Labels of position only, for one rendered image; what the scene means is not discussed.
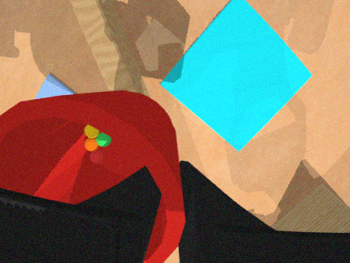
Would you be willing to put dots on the green marble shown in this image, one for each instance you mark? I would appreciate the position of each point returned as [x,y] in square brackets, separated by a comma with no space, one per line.
[103,140]

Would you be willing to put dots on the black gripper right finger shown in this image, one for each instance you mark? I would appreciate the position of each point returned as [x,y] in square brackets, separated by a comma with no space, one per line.
[217,230]

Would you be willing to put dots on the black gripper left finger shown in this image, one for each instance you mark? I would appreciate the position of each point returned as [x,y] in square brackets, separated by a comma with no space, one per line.
[112,227]

